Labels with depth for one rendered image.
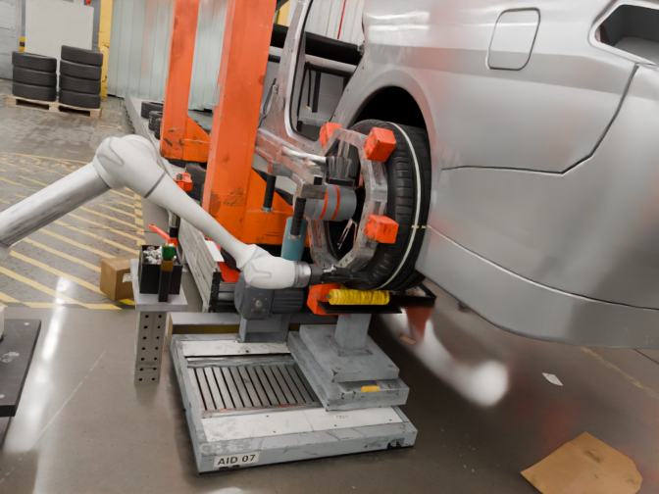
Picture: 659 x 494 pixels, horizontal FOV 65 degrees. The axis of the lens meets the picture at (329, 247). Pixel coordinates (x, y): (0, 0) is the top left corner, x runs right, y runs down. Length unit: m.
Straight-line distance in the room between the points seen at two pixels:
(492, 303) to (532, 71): 0.60
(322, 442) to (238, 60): 1.50
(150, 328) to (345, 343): 0.78
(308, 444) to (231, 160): 1.18
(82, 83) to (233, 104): 7.93
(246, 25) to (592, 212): 1.50
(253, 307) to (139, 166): 0.94
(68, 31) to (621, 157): 12.09
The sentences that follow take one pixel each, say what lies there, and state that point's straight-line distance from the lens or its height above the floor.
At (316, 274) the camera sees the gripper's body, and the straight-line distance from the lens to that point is 1.76.
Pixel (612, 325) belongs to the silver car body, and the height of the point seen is 0.84.
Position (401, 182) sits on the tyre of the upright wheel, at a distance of 1.75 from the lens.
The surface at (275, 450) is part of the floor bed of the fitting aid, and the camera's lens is 1.90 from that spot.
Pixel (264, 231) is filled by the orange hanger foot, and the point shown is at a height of 0.58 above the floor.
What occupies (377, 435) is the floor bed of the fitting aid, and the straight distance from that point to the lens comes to 2.05.
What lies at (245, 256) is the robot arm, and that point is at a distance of 1.82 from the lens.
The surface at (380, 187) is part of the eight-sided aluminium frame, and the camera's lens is 1.75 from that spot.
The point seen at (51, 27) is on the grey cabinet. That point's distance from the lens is 12.81.
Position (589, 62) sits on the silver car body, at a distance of 1.35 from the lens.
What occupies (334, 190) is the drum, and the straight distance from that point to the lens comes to 1.92.
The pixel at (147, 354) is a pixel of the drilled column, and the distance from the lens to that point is 2.19.
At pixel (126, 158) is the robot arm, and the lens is 1.59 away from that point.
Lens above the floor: 1.25
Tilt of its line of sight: 17 degrees down
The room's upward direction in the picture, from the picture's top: 12 degrees clockwise
